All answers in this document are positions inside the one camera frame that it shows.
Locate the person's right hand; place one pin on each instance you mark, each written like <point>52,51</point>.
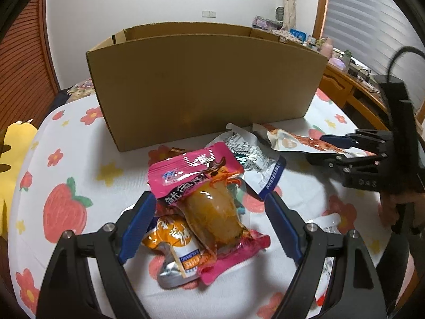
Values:
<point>388,206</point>

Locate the orange and silver snack packet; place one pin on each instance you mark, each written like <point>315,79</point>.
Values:
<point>172,239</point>

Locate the beige curtain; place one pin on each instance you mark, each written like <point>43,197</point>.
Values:
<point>292,0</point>

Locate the pink bottle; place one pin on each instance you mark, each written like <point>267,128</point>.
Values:
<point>327,48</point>

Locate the blue box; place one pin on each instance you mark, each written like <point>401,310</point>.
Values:
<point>298,34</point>

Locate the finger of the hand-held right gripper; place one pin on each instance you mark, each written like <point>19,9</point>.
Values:
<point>332,162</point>
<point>335,139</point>

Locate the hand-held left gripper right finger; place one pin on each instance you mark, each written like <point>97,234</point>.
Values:
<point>282,226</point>

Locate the pink chicken leg snack packet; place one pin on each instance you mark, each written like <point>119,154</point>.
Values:
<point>212,212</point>

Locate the silver and blue snack packet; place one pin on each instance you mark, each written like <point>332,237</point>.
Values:
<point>252,159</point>

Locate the floral blanket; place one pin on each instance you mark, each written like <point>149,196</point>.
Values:
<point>81,88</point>

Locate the yellow plush toy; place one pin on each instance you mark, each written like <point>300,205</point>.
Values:
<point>16,146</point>

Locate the dark blue bed sheet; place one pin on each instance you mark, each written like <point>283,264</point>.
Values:
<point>59,101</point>

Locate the white wall switch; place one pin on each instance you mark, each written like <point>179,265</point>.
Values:
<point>209,14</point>

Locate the white strawberry print blanket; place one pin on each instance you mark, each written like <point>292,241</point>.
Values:
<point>83,159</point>

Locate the wooden window frame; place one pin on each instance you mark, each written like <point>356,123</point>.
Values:
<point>321,13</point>

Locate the wooden cabinet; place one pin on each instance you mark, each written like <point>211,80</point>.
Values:
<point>345,86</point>

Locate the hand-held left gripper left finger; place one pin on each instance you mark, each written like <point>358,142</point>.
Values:
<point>141,219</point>

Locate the small grey desk fan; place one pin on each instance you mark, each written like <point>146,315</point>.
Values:
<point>280,14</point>

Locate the red and white snack packet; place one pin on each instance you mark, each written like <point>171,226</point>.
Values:
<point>289,141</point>

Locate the cardboard box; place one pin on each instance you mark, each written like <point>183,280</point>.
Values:
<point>199,89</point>

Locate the patterned tray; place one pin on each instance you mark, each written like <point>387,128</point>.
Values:
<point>280,33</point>

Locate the window blinds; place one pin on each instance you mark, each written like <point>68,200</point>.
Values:
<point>365,13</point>

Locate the wooden slatted wardrobe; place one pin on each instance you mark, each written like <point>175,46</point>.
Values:
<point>23,73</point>

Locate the purple patterned box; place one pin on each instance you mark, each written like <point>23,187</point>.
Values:
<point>265,22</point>

